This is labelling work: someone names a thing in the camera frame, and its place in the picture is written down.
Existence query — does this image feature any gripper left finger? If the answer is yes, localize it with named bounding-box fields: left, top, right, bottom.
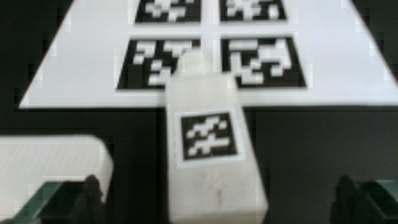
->
left=15, top=175, right=107, bottom=224

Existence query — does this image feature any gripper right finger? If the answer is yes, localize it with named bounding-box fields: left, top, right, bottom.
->
left=331, top=176, right=398, bottom=224

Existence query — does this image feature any white chair leg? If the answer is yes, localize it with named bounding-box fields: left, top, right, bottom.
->
left=166, top=49, right=269, bottom=224

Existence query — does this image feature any white chair back frame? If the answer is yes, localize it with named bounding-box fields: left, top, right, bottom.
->
left=0, top=135, right=114, bottom=219

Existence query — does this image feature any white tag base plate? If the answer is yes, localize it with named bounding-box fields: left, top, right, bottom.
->
left=20, top=0, right=398, bottom=109

